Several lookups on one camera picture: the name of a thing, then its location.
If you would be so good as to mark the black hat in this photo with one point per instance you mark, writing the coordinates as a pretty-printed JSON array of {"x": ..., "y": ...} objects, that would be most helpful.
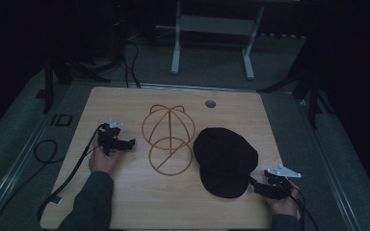
[{"x": 224, "y": 160}]

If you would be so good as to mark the person's left hand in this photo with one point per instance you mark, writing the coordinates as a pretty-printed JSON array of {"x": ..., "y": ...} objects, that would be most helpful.
[{"x": 102, "y": 162}]

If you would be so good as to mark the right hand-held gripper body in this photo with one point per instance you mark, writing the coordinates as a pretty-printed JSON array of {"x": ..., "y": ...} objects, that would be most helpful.
[{"x": 281, "y": 184}]

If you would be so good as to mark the black tripod stand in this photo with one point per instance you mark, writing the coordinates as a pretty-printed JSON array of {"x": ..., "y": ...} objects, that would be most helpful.
[
  {"x": 64, "y": 69},
  {"x": 308, "y": 80}
]

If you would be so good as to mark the person's right hand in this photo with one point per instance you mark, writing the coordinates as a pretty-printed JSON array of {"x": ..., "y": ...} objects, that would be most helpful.
[{"x": 284, "y": 207}]

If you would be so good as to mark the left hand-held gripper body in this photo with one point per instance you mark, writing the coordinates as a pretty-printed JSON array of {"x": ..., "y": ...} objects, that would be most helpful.
[{"x": 109, "y": 141}]

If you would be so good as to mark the white metal desk frame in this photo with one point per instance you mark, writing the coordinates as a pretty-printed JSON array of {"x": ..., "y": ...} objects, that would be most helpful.
[{"x": 218, "y": 25}]

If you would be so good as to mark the grey table grommet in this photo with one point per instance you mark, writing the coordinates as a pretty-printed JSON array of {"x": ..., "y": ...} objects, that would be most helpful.
[{"x": 210, "y": 104}]

